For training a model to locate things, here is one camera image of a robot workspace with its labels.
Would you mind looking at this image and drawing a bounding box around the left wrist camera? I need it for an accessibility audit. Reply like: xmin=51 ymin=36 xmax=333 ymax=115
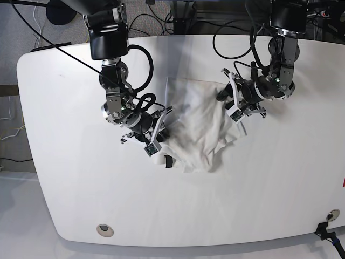
xmin=226 ymin=106 xmax=245 ymax=124

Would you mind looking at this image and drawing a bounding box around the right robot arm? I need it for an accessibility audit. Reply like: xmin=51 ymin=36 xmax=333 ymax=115
xmin=64 ymin=1 xmax=170 ymax=148

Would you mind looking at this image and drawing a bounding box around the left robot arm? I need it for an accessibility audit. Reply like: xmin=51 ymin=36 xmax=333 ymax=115
xmin=216 ymin=1 xmax=307 ymax=123

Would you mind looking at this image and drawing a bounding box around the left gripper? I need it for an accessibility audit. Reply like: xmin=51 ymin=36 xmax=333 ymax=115
xmin=216 ymin=68 xmax=267 ymax=118

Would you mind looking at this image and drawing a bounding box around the black round stand base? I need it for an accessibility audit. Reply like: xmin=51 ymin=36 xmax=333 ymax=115
xmin=46 ymin=0 xmax=77 ymax=25

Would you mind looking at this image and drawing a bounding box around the silver table grommet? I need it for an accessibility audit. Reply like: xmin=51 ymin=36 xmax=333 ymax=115
xmin=96 ymin=224 xmax=114 ymax=237
xmin=326 ymin=209 xmax=340 ymax=222

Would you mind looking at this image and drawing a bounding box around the black metal frame post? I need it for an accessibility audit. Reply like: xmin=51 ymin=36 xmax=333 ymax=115
xmin=170 ymin=1 xmax=195 ymax=35

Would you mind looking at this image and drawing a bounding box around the black clamp with cable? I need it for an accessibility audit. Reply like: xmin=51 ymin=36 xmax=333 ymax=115
xmin=314 ymin=222 xmax=345 ymax=259

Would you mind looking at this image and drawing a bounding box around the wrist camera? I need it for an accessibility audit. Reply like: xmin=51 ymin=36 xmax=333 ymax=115
xmin=226 ymin=106 xmax=245 ymax=124
xmin=144 ymin=140 xmax=162 ymax=157

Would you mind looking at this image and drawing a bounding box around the silver table grommet left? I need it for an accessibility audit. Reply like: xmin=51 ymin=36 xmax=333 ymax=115
xmin=96 ymin=224 xmax=114 ymax=237

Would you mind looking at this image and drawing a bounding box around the silver table grommet right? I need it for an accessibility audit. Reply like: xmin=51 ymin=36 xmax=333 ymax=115
xmin=326 ymin=209 xmax=340 ymax=222

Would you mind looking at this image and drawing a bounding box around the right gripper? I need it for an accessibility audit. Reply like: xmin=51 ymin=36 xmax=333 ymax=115
xmin=120 ymin=106 xmax=173 ymax=145

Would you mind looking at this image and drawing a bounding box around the white printed T-shirt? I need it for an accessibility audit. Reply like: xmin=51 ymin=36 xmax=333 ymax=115
xmin=151 ymin=77 xmax=246 ymax=173

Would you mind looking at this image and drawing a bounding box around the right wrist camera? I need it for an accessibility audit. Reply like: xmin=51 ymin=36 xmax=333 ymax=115
xmin=144 ymin=140 xmax=162 ymax=157

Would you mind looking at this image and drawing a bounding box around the white cable on floor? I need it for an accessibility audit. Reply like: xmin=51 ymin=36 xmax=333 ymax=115
xmin=0 ymin=96 xmax=25 ymax=141

